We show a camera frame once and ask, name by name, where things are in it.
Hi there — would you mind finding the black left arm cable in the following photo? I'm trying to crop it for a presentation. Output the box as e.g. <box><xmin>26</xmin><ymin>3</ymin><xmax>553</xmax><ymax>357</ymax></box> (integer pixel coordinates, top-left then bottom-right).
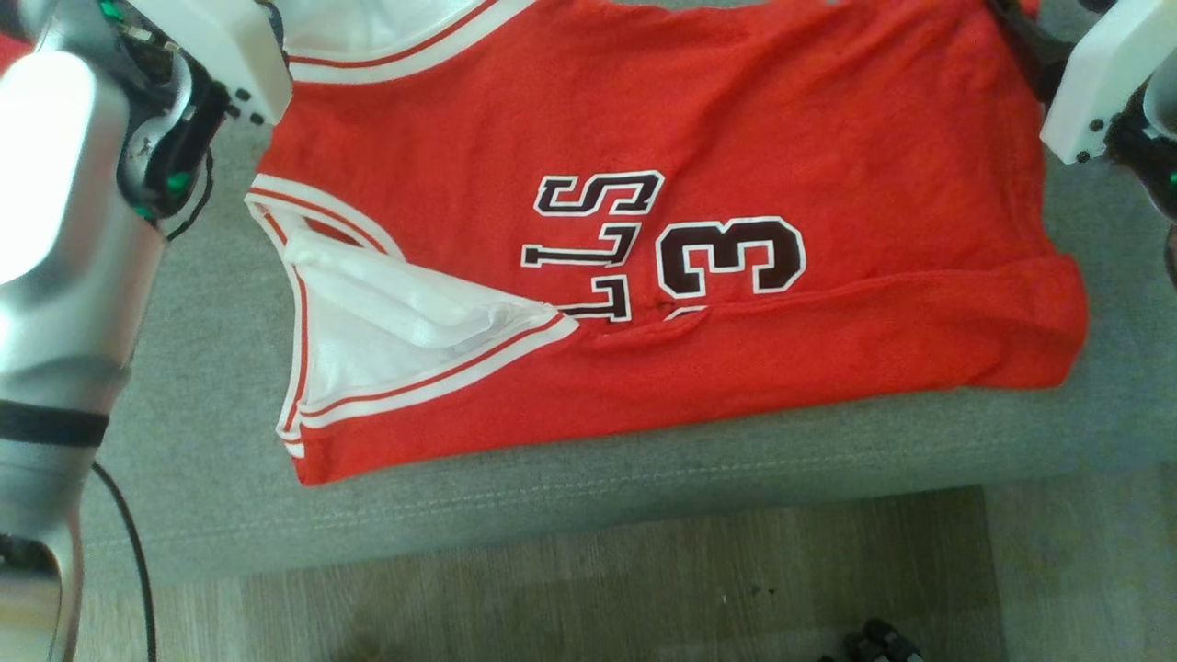
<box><xmin>90</xmin><ymin>147</ymin><xmax>217</xmax><ymax>662</ymax></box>

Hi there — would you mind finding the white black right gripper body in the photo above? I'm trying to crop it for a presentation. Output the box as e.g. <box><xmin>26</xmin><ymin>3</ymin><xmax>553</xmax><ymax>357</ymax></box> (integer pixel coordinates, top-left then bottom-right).
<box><xmin>988</xmin><ymin>0</ymin><xmax>1177</xmax><ymax>168</ymax></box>

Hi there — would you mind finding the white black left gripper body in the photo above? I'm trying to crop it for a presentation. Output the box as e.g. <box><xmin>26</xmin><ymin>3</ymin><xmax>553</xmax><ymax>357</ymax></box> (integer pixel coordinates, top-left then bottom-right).
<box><xmin>127</xmin><ymin>0</ymin><xmax>294</xmax><ymax>127</ymax></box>

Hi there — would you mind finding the wide grey sofa seat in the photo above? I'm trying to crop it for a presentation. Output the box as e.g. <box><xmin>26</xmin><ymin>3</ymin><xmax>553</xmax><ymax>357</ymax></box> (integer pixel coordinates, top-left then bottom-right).
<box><xmin>0</xmin><ymin>0</ymin><xmax>1177</xmax><ymax>591</ymax></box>

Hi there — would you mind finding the red white basketball jersey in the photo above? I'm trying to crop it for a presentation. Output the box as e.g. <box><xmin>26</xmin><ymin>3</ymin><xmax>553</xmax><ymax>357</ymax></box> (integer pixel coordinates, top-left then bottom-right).
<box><xmin>243</xmin><ymin>0</ymin><xmax>1091</xmax><ymax>487</ymax></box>

